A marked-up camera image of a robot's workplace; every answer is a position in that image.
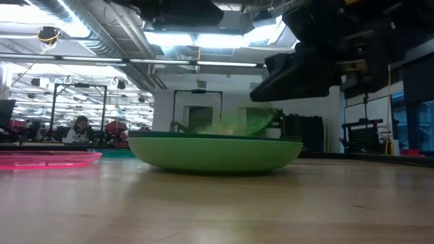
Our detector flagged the red equipment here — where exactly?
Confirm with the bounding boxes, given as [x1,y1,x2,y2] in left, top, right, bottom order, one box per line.
[104,120,130,147]

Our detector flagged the red box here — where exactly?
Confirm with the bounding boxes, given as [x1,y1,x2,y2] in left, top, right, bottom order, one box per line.
[399,148,425,157]

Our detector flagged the pink transparent plastic plate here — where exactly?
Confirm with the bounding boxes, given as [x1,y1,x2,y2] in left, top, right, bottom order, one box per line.
[0,150,103,170]

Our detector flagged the white bottle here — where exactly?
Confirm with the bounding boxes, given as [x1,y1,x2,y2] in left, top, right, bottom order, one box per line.
[389,138,401,156]

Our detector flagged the long ceiling light bar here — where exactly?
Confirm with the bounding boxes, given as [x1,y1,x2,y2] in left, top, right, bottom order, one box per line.
[0,53,267,69]

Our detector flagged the black monitor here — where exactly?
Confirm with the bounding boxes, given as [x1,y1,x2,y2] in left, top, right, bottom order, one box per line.
[0,99,16,129]

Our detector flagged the black cabinet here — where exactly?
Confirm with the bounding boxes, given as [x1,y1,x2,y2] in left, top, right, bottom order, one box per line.
[282,114,325,153]

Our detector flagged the person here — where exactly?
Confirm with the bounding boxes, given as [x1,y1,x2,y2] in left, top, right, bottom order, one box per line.
[64,115,92,144]

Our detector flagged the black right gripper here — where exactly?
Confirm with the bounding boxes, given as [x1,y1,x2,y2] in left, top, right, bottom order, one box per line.
[250,0,434,103]

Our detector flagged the green bowl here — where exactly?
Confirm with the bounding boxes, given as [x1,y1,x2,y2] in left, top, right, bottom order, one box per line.
[127,136,304,172]

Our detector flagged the black table edge rail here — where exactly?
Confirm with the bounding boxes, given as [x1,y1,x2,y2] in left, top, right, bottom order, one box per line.
[298,151,434,168]

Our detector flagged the black equipment rig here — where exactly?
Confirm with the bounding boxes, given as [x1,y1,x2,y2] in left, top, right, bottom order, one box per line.
[340,94,384,154]

